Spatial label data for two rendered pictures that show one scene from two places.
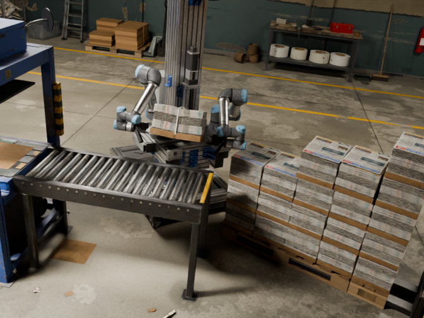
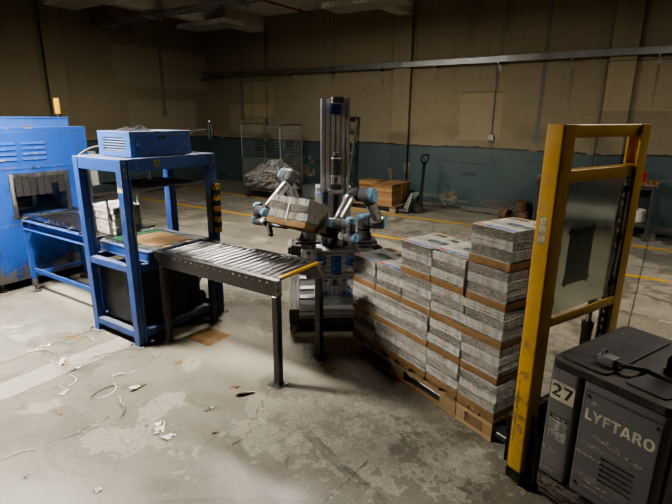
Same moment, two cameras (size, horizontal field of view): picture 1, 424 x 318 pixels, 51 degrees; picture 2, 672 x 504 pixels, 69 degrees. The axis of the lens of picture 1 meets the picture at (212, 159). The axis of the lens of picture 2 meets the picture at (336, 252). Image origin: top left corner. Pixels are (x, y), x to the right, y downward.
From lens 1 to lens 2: 1.86 m
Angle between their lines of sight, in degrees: 28
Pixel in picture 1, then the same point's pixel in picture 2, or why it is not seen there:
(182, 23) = (324, 131)
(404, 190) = (488, 275)
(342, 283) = (450, 404)
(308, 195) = (412, 291)
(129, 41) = (385, 197)
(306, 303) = (396, 415)
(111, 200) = (213, 272)
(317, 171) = (416, 261)
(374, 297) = (480, 424)
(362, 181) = (452, 268)
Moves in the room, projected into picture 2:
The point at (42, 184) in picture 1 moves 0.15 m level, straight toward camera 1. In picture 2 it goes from (170, 256) to (162, 262)
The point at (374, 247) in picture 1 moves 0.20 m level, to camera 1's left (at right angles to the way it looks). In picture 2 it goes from (471, 353) to (439, 346)
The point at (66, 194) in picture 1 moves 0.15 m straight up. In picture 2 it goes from (185, 265) to (183, 247)
